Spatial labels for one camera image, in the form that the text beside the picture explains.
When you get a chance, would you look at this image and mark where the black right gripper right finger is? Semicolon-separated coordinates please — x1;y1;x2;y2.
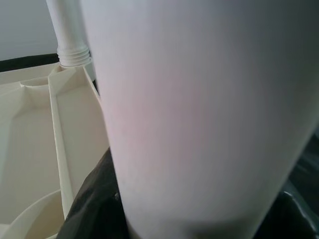
251;189;319;239

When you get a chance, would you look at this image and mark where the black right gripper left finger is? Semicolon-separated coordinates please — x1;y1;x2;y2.
57;145;134;239

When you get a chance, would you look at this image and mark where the white plastic table leg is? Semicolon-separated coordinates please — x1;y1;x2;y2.
46;0;92;68
79;0;319;239

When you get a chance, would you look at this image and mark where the black cloth table cover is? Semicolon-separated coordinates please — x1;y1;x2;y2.
0;53;319;197

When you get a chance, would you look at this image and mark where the white plastic table top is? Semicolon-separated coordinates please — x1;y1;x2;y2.
0;62;112;239

